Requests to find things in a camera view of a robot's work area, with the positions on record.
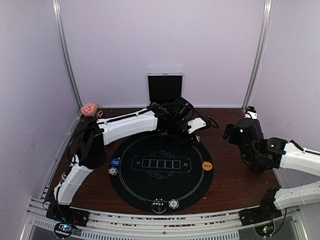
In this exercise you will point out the blue small blind button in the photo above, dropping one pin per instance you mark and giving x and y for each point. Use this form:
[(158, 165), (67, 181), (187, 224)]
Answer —
[(115, 162)]

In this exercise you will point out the round black poker mat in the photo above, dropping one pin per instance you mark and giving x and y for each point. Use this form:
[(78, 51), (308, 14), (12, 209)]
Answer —
[(158, 167)]

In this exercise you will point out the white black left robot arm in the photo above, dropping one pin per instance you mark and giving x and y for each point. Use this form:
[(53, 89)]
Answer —
[(91, 148)]

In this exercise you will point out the red white patterned bowl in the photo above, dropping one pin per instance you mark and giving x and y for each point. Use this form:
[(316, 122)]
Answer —
[(89, 109)]

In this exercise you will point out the aluminium poker case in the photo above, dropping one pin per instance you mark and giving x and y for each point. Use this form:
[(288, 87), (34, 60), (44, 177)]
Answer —
[(164, 87)]

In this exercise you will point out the blue white chips front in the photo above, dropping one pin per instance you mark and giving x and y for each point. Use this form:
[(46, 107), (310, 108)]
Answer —
[(173, 204)]

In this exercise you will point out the red floral plate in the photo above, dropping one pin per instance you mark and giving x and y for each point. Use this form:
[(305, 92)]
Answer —
[(98, 114)]

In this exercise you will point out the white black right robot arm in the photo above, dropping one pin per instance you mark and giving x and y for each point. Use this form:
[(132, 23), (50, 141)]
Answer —
[(276, 153)]

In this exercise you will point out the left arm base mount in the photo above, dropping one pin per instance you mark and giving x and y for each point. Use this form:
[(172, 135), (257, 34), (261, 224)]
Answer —
[(63, 213)]

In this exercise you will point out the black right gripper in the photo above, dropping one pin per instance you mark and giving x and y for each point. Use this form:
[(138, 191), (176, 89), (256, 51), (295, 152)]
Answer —
[(233, 139)]

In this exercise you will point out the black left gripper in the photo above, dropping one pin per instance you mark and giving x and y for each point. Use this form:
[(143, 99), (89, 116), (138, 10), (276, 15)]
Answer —
[(190, 140)]

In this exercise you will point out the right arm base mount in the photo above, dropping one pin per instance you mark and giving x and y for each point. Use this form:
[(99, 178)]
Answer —
[(266, 211)]

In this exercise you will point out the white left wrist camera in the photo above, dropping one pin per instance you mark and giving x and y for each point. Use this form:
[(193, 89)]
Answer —
[(195, 124)]

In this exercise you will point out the blue white chips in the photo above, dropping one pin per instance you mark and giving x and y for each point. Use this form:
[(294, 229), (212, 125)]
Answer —
[(113, 171), (173, 204)]

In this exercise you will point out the orange big blind button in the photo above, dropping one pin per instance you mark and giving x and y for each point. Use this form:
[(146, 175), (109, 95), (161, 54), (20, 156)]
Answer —
[(207, 166)]

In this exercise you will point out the aluminium front rail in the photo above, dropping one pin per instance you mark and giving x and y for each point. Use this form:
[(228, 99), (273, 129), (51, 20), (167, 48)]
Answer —
[(223, 225)]

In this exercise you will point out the clear round dealer button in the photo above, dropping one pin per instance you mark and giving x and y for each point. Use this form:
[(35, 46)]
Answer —
[(159, 206)]

